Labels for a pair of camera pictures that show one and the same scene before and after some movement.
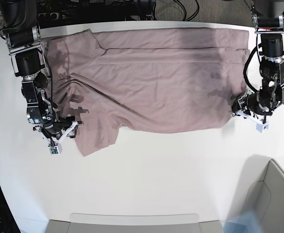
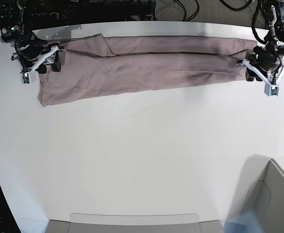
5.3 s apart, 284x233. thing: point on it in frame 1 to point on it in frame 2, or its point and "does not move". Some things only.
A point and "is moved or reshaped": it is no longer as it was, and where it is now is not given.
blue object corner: x=245 y=223 does not move
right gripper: x=256 y=102 to x=264 y=59
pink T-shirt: x=106 y=82 is moved or reshaped
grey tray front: x=133 y=223 does not move
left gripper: x=58 y=127 to x=30 y=48
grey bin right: x=267 y=192 does not move
